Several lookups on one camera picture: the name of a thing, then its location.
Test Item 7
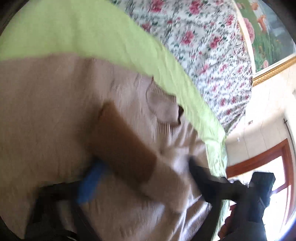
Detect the red floral white quilt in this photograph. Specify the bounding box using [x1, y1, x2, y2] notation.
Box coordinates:
[114, 0, 252, 133]

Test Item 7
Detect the beige knitted sweater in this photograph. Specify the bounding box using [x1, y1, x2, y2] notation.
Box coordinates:
[1, 55, 210, 240]

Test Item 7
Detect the gold framed flower painting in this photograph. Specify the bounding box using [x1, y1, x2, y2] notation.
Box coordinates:
[234, 1, 295, 87]

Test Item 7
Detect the red wooden door frame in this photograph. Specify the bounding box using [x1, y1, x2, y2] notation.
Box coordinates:
[226, 139, 295, 223]

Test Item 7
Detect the light green bed sheet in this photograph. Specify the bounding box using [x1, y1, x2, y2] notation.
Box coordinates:
[0, 0, 228, 241]

